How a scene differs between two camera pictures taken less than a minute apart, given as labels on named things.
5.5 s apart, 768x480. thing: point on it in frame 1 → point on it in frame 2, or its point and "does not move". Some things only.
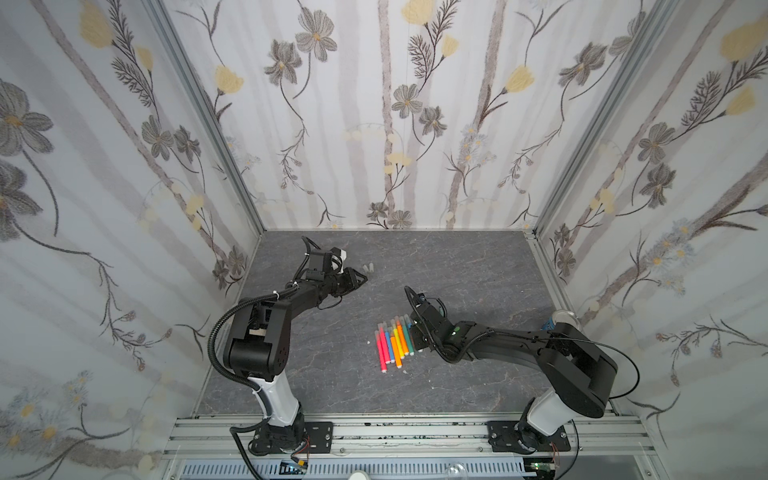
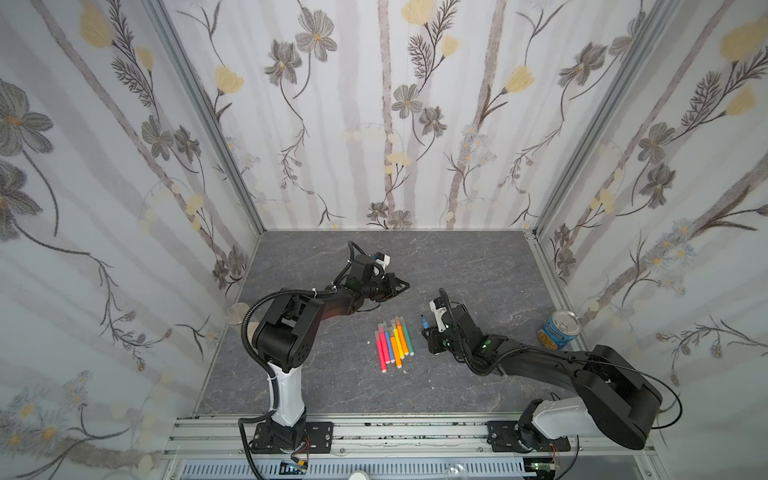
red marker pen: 384,344 does not move
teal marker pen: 407,340 does not move
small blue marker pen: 391,353 does not move
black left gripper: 351,282 → 389,281
